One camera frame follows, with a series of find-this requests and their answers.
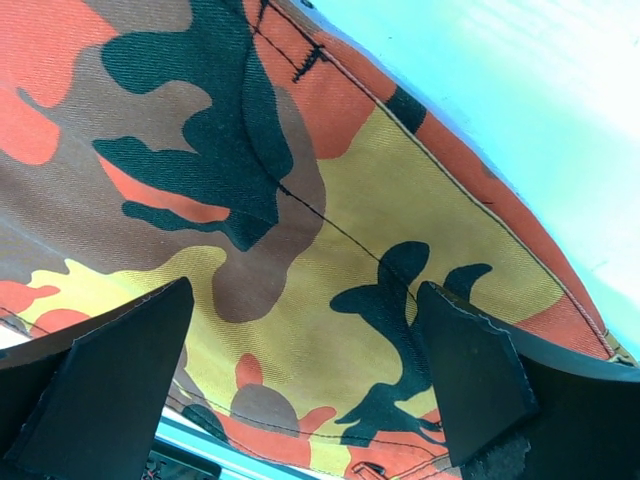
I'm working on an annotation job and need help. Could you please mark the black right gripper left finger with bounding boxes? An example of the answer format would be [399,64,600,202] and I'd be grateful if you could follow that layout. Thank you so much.
[1,278,194,479]

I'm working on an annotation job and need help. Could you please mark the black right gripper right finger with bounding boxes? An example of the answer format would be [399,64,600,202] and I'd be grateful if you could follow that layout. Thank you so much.
[417,282,639,479]

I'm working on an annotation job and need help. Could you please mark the orange camouflage trousers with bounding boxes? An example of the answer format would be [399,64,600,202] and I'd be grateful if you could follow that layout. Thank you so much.
[1,1,639,479]

